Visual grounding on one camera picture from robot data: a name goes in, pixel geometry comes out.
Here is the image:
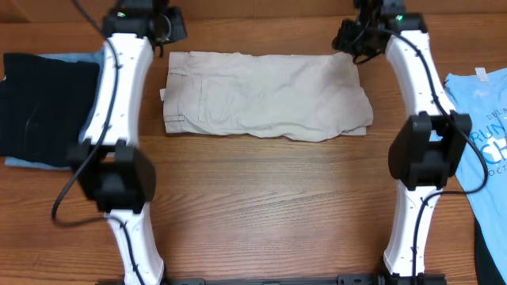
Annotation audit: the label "blue folded denim garment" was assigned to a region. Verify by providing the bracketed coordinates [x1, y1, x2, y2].
[4, 49, 106, 171]

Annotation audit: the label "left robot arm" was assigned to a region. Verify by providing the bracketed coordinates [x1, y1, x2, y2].
[51, 0, 187, 285]

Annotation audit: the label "dark garment bottom right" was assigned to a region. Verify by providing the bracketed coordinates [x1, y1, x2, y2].
[475, 219, 505, 285]

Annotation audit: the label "black folded garment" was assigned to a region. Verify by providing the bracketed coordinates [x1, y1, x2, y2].
[0, 52, 101, 169]

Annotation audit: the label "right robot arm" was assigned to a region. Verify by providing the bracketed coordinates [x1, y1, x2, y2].
[333, 0, 471, 284]

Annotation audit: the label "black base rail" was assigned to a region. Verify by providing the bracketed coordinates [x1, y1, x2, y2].
[94, 272, 448, 285]

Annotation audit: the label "beige khaki shorts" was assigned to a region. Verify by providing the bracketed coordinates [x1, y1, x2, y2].
[163, 51, 373, 143]

